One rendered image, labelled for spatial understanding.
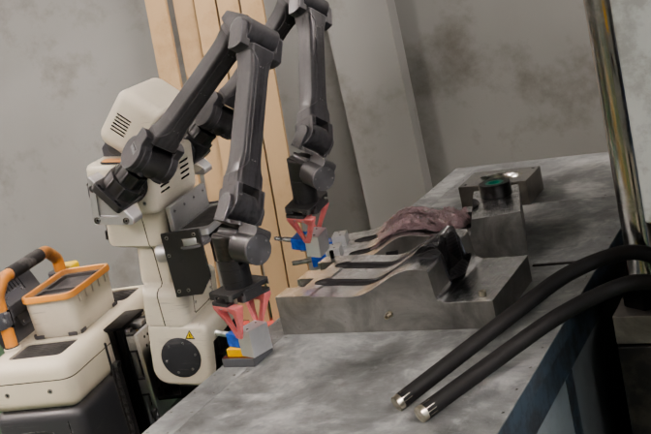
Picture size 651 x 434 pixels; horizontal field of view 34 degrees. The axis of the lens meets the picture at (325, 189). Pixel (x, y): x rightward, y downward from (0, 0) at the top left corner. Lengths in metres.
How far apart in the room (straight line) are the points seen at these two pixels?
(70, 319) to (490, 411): 1.26
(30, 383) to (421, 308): 0.99
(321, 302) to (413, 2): 2.91
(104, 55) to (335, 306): 3.49
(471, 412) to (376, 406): 0.19
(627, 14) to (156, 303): 1.40
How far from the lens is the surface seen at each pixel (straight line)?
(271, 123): 4.84
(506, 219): 2.55
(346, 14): 4.95
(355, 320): 2.29
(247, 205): 1.99
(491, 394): 1.90
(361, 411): 1.94
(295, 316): 2.35
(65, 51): 5.70
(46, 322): 2.78
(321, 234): 2.46
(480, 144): 5.11
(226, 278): 2.00
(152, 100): 2.52
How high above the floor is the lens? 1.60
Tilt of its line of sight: 13 degrees down
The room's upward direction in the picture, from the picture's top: 13 degrees counter-clockwise
